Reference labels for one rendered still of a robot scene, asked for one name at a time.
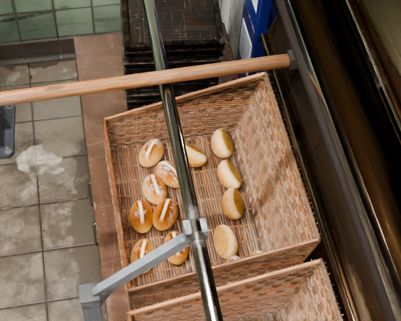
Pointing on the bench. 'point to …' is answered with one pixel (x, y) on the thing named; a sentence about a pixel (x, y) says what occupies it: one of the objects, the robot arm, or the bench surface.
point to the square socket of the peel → (292, 60)
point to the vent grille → (245, 48)
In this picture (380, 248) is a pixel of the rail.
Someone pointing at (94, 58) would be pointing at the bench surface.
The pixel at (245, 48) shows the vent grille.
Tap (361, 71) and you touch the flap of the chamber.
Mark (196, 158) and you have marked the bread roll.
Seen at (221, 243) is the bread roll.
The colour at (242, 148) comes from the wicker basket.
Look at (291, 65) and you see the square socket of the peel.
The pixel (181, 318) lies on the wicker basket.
